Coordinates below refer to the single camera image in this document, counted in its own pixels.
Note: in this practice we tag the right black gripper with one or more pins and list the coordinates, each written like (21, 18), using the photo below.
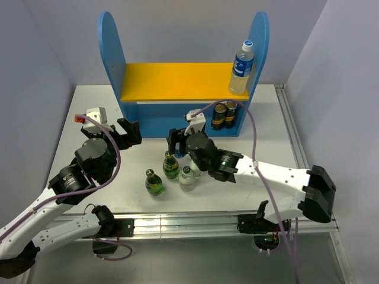
(177, 135)

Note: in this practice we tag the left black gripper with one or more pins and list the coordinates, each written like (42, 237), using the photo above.
(132, 129)

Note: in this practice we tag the Pocari Sweat bottle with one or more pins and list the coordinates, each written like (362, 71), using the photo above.
(241, 69)
(178, 154)

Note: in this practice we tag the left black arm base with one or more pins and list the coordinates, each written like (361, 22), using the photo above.
(107, 237)

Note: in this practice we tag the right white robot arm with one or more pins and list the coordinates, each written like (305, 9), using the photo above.
(310, 192)

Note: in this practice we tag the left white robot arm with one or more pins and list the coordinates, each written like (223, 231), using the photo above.
(95, 165)

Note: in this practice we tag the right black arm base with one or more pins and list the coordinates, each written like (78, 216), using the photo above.
(266, 235)

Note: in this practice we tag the blue and yellow wooden shelf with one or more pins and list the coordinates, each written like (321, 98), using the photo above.
(159, 95)

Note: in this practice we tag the rear green Perrier bottle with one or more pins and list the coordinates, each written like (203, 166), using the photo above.
(170, 166)

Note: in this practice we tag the green perrier bottle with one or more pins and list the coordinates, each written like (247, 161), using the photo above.
(153, 183)
(170, 166)

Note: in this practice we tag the rear clear glass bottle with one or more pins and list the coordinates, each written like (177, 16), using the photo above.
(196, 171)

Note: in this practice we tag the clear glass bottle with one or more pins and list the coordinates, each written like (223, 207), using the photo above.
(187, 179)
(196, 171)

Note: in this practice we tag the front black yellow can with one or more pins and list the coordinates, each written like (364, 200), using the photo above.
(219, 112)

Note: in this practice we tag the black yellow can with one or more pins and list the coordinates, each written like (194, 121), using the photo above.
(229, 119)
(219, 112)

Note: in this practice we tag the front clear glass bottle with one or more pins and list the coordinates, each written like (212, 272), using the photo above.
(187, 179)

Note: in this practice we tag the front green Perrier bottle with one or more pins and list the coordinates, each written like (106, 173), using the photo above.
(153, 183)

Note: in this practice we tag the rear black yellow can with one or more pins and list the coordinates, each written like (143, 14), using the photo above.
(229, 119)

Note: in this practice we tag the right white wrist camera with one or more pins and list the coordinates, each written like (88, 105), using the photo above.
(196, 122)

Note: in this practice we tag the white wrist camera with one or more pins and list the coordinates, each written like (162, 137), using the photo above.
(196, 122)
(99, 115)

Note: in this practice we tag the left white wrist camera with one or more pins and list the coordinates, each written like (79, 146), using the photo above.
(99, 115)

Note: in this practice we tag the aluminium front rail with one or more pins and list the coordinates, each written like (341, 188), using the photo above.
(179, 225)

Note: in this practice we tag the aluminium rail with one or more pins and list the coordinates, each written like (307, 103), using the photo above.
(179, 225)
(301, 161)

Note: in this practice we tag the aluminium right side rail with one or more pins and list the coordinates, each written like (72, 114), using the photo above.
(301, 161)

